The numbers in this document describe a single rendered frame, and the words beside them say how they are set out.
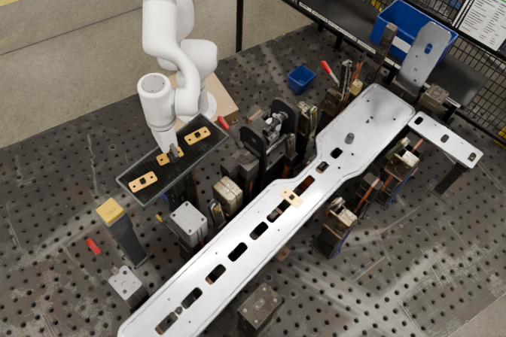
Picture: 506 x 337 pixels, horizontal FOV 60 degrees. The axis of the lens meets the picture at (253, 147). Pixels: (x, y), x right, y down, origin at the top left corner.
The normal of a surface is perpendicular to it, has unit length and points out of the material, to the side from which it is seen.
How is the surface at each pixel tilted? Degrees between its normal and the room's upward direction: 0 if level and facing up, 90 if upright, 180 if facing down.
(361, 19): 0
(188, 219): 0
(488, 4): 90
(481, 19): 90
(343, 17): 0
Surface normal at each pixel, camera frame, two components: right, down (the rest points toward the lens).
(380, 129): 0.05, -0.52
